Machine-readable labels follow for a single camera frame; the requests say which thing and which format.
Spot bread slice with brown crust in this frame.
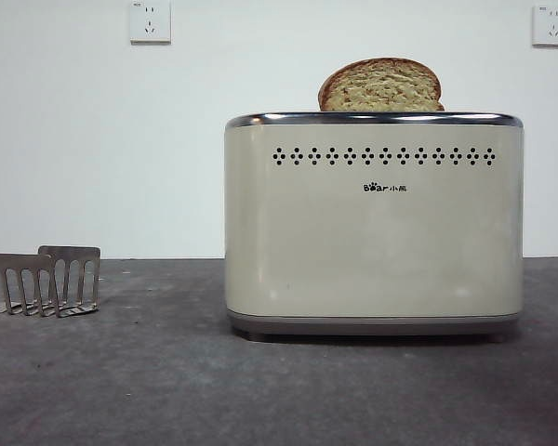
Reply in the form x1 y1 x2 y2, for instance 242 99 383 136
317 57 445 112

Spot cream and chrome toaster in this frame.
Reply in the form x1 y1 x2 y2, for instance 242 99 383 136
222 111 525 344

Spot metal bread rack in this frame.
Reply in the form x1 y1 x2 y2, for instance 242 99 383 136
0 244 102 319

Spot white wall socket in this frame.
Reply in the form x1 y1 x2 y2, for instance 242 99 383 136
129 0 172 46
531 4 558 47

